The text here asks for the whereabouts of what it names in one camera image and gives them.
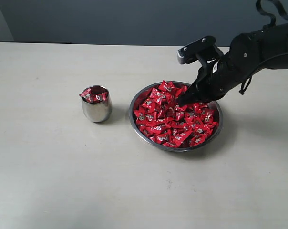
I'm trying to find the black cable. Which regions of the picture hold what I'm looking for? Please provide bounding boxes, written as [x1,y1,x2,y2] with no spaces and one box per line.
[238,51,288,95]

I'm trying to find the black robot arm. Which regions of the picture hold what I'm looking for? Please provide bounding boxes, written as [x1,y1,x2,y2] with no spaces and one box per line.
[177,0,288,105]

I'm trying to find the red wrapped candy front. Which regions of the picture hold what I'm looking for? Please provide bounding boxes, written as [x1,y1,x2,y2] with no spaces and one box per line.
[173,131,192,147]

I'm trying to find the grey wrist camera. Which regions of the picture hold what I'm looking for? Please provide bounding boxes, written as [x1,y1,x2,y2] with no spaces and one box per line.
[177,36,217,64]

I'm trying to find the stainless steel plate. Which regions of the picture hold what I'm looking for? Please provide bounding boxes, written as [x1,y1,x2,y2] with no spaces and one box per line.
[129,81,223,152]

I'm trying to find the stainless steel cup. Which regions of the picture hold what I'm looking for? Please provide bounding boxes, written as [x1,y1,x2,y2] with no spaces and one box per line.
[81,85,112,123]

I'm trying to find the red candy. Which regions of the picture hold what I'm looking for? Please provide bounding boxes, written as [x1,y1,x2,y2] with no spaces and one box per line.
[201,108,214,124]
[79,87,93,103]
[158,81,176,93]
[133,110,149,125]
[91,92,108,104]
[173,131,192,147]

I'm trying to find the red wrapped candy top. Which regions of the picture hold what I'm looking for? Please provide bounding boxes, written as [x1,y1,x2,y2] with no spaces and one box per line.
[158,81,176,93]

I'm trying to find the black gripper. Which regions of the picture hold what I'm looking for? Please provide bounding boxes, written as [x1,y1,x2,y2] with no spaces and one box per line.
[176,57,245,106]

